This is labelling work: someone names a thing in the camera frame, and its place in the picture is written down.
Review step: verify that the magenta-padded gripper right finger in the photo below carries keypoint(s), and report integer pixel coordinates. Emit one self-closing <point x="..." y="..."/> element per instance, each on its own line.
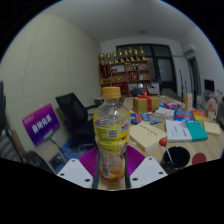
<point x="136" y="161"/>

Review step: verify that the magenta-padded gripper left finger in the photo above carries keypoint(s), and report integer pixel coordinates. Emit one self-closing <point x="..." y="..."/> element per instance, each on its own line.
<point x="87" y="163"/>

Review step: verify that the yellow-capped clear drink bottle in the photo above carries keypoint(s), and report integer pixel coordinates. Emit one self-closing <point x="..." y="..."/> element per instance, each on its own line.
<point x="111" y="133"/>

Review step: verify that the red-tipped white stick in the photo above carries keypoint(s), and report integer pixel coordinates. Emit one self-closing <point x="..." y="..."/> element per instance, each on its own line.
<point x="163" y="142"/>

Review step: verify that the black mug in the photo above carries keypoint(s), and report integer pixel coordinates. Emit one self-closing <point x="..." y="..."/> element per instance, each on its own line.
<point x="180" y="158"/>

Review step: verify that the blue printed magazine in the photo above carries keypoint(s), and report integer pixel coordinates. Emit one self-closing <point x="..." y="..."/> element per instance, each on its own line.
<point x="145" y="118"/>

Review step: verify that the black office chair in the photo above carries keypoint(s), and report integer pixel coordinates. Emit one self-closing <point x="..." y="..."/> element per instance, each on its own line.
<point x="75" y="116"/>

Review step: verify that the black backpack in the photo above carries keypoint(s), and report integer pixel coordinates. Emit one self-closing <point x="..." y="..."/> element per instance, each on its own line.
<point x="38" y="161"/>

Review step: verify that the white booklet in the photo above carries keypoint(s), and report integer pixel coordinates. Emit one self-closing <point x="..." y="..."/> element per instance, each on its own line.
<point x="177" y="130"/>

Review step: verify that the white printed pamphlet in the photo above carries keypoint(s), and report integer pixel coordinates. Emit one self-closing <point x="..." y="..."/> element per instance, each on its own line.
<point x="164" y="114"/>

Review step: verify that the gold gift box, red ribbon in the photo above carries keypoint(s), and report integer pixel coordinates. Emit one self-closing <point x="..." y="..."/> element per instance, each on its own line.
<point x="141" y="105"/>

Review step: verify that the purple sign board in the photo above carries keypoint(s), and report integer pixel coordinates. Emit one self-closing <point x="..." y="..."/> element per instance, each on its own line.
<point x="40" y="125"/>

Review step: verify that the purple snack pack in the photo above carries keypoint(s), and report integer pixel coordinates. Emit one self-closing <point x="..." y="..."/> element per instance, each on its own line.
<point x="172" y="105"/>

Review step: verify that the blue snack packet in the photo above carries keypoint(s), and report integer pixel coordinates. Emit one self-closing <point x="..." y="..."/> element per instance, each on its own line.
<point x="184" y="115"/>

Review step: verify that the teal book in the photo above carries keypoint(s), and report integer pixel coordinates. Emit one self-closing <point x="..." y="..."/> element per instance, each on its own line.
<point x="196" y="130"/>

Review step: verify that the orange book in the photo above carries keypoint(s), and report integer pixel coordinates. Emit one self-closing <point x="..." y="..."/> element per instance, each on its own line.
<point x="200" y="115"/>

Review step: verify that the small beige carton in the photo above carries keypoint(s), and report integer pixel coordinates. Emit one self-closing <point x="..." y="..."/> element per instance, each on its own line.
<point x="188" y="101"/>

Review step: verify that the grey striped chair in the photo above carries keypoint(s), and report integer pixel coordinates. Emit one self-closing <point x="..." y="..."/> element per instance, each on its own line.
<point x="8" y="146"/>

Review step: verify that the pale yellow book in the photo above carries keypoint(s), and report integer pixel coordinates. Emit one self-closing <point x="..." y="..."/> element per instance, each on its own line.
<point x="212" y="128"/>

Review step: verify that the wooden shelf unit with trophies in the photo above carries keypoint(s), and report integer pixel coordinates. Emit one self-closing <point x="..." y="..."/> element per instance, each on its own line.
<point x="125" y="73"/>

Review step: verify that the potted pink flower plant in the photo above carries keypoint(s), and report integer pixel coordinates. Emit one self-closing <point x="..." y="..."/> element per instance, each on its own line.
<point x="211" y="106"/>

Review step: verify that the dark framed glass door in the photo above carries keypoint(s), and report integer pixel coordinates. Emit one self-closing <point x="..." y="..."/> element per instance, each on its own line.
<point x="165" y="68"/>

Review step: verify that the computer monitor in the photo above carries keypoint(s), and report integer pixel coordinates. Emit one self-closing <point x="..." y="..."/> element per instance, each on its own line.
<point x="209" y="85"/>

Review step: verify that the white wall air conditioner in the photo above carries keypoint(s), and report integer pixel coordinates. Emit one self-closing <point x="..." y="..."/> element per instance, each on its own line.
<point x="190" y="51"/>

